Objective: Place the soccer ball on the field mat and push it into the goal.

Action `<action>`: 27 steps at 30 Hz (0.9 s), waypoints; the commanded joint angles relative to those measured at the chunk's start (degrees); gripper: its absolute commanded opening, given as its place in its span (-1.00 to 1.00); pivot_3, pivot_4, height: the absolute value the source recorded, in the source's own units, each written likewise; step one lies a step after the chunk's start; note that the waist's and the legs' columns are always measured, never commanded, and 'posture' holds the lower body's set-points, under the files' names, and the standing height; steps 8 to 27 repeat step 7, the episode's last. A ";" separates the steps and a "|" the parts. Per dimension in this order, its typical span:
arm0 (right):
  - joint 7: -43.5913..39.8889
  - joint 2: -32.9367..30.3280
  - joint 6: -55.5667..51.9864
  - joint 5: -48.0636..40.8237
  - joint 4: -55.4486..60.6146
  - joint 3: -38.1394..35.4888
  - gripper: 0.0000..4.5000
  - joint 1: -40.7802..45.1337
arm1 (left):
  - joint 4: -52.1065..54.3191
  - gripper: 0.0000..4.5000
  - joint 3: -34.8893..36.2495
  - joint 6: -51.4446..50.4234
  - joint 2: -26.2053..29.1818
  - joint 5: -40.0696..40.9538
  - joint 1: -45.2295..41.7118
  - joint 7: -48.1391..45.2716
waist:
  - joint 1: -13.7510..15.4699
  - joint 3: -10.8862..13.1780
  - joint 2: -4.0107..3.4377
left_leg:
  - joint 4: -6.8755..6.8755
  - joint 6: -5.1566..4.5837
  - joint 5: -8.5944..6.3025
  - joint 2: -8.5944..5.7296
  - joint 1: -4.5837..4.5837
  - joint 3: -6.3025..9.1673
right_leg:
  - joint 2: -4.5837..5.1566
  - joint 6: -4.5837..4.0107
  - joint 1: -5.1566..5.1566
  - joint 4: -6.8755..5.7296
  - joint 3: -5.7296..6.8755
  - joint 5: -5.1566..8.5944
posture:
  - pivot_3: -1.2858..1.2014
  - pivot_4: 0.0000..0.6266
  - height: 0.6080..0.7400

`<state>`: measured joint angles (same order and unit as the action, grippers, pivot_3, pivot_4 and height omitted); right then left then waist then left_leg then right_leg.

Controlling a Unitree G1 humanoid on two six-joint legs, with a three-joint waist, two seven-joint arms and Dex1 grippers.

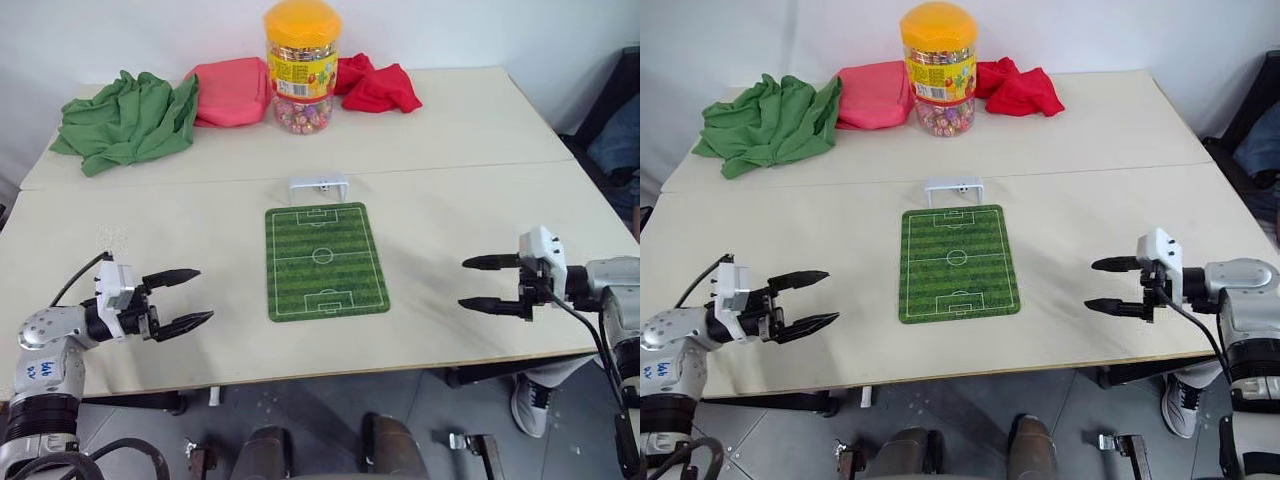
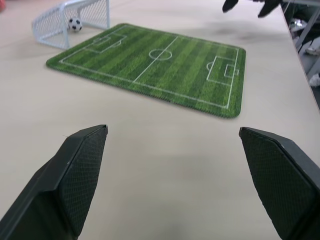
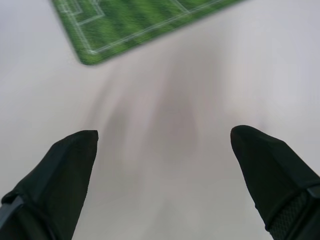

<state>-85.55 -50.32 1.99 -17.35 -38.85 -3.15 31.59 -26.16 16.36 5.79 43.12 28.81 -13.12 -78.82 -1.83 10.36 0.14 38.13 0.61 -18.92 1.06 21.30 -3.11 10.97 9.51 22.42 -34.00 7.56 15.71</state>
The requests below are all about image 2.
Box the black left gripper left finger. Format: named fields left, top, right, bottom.
left=0, top=124, right=109, bottom=240

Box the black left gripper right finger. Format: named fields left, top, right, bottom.
left=239, top=126, right=320, bottom=240

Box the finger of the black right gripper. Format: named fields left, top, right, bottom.
left=222, top=0, right=240, bottom=13
left=257, top=0, right=285, bottom=19

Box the green soccer field mat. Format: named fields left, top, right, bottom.
left=45, top=22, right=247, bottom=120

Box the black and white soccer ball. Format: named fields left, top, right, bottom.
left=67, top=16, right=84, bottom=33

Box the white mesh soccer goal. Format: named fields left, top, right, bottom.
left=31, top=0, right=111, bottom=50

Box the grey metal frame leg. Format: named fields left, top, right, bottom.
left=296, top=13, right=320, bottom=54

